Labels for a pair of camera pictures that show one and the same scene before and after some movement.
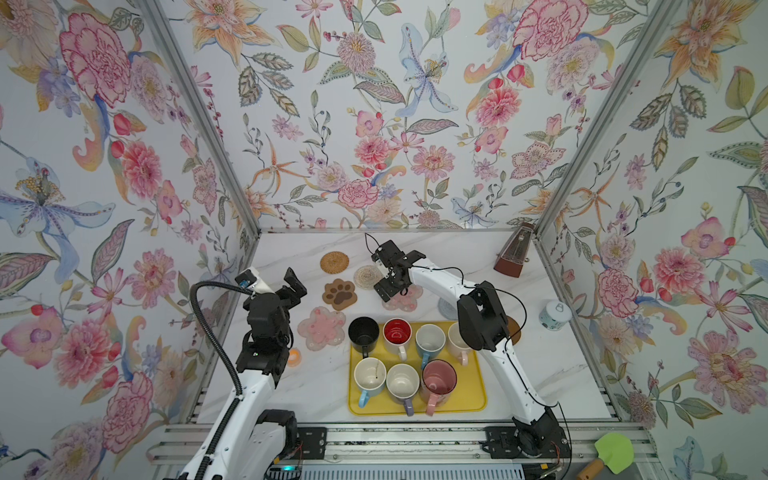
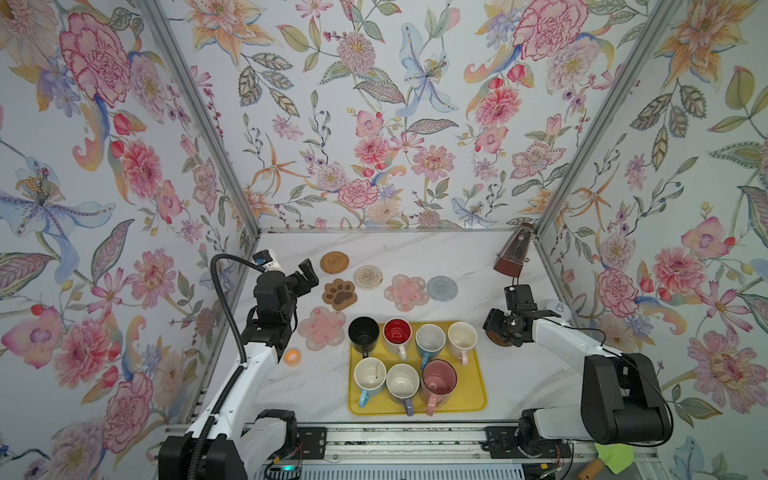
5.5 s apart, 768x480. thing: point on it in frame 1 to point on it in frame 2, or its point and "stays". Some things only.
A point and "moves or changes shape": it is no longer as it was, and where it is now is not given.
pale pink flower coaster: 322,328 stays
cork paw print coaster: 340,294 stays
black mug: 363,333 stays
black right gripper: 384,283 to 492,322
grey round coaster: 447,310 moves or changes shape
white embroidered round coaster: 367,276 stays
